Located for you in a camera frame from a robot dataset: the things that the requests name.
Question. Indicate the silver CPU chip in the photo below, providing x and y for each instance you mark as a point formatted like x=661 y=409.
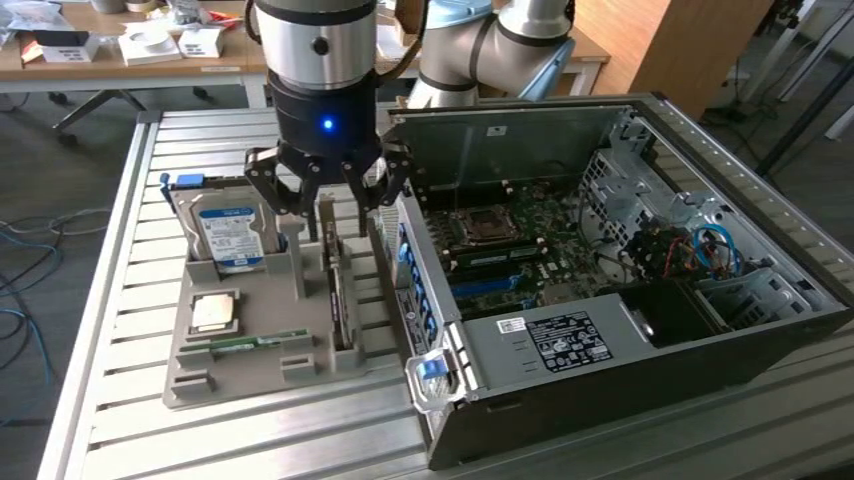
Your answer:
x=210 y=312

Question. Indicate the small white box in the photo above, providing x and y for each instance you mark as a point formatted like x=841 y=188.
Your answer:
x=200 y=45

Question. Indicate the black open PC case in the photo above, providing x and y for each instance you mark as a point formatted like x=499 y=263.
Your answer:
x=601 y=400

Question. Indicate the dark metal frame post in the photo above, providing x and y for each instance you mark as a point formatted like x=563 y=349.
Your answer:
x=801 y=127

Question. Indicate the black NVIDIA graphics card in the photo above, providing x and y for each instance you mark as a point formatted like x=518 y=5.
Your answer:
x=339 y=300

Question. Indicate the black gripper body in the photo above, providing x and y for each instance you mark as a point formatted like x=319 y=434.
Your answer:
x=327 y=125

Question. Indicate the black desk leg with caster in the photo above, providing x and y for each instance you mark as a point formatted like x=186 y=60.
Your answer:
x=100 y=107

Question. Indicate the CPU socket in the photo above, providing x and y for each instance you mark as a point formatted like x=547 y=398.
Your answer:
x=486 y=225

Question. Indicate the blue case latch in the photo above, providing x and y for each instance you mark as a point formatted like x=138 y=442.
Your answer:
x=429 y=372

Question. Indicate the hard disk in blue caddy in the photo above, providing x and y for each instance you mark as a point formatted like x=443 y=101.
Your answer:
x=227 y=235

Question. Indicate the green motherboard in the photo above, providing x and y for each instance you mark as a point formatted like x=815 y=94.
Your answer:
x=567 y=250

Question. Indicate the clear plastic bag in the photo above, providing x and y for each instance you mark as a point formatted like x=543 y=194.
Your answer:
x=34 y=15

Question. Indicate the grey parts rack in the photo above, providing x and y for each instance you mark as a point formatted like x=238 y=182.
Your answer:
x=267 y=310

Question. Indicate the wooden cabinet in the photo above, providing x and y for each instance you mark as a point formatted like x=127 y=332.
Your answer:
x=667 y=50

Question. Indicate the white box with black lid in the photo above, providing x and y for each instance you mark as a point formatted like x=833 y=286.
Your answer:
x=67 y=52

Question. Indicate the white box with roll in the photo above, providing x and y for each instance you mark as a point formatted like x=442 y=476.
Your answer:
x=150 y=50

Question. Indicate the silver metal drive cage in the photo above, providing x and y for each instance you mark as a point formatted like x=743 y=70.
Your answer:
x=621 y=200

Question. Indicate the loose green RAM stick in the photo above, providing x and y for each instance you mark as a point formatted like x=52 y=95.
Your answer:
x=247 y=342

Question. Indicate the brown cardboard box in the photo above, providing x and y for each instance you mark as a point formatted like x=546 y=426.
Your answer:
x=408 y=15

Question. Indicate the grey power supply unit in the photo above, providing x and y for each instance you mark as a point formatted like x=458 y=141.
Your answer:
x=521 y=355

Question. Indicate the white paper stack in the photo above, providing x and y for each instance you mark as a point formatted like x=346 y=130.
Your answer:
x=394 y=47

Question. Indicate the orange red small object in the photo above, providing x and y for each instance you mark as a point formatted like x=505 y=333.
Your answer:
x=223 y=19

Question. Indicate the grey cup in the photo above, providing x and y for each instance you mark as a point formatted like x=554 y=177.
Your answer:
x=108 y=6

